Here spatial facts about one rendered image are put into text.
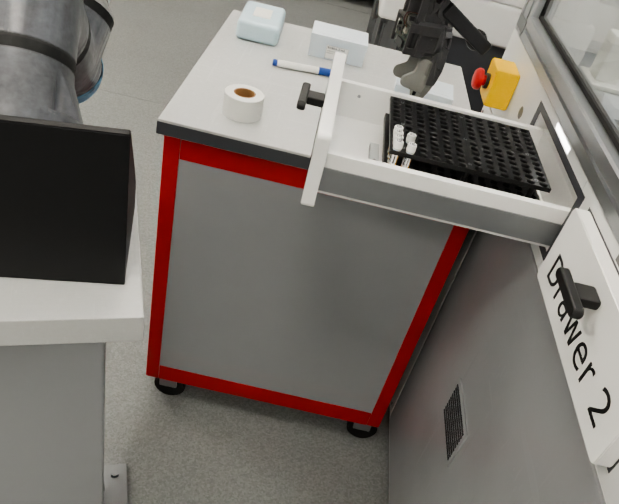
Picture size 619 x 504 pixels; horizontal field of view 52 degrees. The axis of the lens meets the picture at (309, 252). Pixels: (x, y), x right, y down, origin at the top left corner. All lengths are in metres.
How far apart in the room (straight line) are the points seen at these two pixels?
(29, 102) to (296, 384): 0.95
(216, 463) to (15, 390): 0.73
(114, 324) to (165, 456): 0.82
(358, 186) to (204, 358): 0.73
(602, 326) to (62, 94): 0.61
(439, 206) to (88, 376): 0.50
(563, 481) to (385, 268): 0.59
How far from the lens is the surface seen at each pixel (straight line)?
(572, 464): 0.75
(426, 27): 1.12
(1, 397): 0.89
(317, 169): 0.80
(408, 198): 0.84
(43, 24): 0.75
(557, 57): 1.11
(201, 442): 1.55
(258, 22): 1.47
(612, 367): 0.67
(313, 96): 0.91
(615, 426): 0.65
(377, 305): 1.27
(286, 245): 1.19
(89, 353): 0.82
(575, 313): 0.68
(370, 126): 1.04
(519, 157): 0.95
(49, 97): 0.71
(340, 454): 1.59
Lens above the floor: 1.28
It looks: 37 degrees down
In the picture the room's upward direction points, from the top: 15 degrees clockwise
